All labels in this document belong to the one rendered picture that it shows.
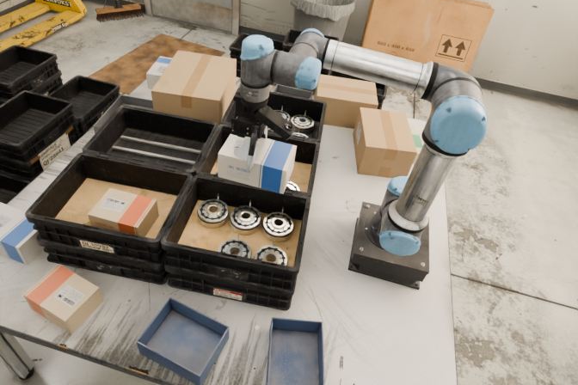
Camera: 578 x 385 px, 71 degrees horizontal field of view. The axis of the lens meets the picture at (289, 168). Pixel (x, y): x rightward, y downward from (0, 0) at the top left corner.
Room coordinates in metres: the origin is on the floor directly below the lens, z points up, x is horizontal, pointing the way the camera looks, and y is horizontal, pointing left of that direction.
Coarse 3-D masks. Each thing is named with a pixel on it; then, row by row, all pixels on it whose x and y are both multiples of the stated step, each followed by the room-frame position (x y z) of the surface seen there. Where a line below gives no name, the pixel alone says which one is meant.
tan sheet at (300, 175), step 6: (216, 162) 1.14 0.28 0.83; (294, 162) 1.21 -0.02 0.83; (300, 162) 1.22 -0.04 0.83; (216, 168) 1.11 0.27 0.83; (294, 168) 1.18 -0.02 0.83; (300, 168) 1.18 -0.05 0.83; (306, 168) 1.19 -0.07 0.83; (294, 174) 1.14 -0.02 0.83; (300, 174) 1.15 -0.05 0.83; (306, 174) 1.15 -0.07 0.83; (288, 180) 1.11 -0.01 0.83; (294, 180) 1.11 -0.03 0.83; (300, 180) 1.12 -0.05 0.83; (306, 180) 1.12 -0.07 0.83; (300, 186) 1.08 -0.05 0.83; (306, 186) 1.09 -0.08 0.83
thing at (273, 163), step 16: (224, 144) 0.89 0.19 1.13; (240, 144) 0.90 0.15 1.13; (272, 144) 0.92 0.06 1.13; (288, 144) 0.94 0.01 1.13; (224, 160) 0.85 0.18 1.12; (240, 160) 0.84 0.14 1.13; (256, 160) 0.85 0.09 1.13; (272, 160) 0.86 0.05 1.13; (288, 160) 0.87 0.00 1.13; (224, 176) 0.85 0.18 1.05; (240, 176) 0.84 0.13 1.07; (256, 176) 0.83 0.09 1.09; (272, 176) 0.82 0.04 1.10; (288, 176) 0.87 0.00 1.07
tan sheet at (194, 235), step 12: (192, 216) 0.87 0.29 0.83; (264, 216) 0.91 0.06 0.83; (192, 228) 0.82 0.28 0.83; (204, 228) 0.82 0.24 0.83; (216, 228) 0.83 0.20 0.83; (228, 228) 0.84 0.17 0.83; (180, 240) 0.76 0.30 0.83; (192, 240) 0.77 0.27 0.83; (204, 240) 0.78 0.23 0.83; (216, 240) 0.78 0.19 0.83; (252, 240) 0.80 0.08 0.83; (264, 240) 0.81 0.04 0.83; (288, 240) 0.83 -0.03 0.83; (252, 252) 0.76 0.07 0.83; (288, 252) 0.78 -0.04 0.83; (288, 264) 0.73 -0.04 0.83
